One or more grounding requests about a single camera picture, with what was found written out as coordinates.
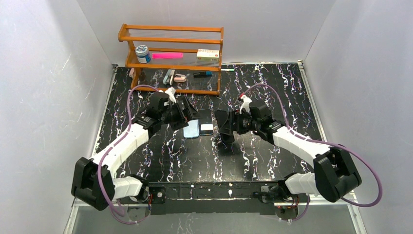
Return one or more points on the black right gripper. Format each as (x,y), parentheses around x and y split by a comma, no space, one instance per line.
(234,122)

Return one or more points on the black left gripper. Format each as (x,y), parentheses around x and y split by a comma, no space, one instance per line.
(180,111)

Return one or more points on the light blue phone case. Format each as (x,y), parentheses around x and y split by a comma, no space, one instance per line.
(192,130)

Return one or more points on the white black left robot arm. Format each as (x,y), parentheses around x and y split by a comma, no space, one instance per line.
(94,180)

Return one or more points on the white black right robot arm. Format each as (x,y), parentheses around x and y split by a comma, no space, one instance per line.
(335,173)

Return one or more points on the pink stapler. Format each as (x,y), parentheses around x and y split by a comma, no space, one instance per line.
(180,78)

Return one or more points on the grey blue stapler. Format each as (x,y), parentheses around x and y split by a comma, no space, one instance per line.
(169,77)

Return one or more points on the blue black marker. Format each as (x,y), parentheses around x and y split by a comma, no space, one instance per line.
(202,74)

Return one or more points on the orange wooden shelf rack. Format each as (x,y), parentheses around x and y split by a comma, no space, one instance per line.
(187,58)

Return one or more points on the white red box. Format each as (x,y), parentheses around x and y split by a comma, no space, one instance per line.
(208,55)

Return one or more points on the pink ruler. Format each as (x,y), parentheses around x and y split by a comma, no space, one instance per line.
(168,55)

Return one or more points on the blue white jar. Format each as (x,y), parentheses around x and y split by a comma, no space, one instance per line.
(143,54)

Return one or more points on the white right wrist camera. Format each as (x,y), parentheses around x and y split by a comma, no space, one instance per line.
(245,102)

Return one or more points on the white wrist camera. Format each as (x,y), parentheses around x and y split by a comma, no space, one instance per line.
(245,102)
(171,93)

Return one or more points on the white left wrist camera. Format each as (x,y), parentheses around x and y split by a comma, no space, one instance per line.
(171,93)

